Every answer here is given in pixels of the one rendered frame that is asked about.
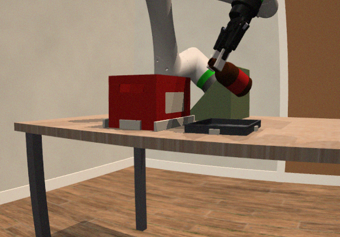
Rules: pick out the dark red crate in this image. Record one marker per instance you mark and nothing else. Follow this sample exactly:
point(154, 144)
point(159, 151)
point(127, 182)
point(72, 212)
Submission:
point(148, 97)

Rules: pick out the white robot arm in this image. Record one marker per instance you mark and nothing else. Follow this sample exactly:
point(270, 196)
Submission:
point(191, 62)

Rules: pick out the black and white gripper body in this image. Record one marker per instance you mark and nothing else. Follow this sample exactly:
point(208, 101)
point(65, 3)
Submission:
point(240, 13)

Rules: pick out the brown bottle with red label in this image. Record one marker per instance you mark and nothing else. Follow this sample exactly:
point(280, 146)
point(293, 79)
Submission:
point(232, 78)

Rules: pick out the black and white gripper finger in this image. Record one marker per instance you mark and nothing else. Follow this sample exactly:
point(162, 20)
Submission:
point(223, 36)
point(231, 43)

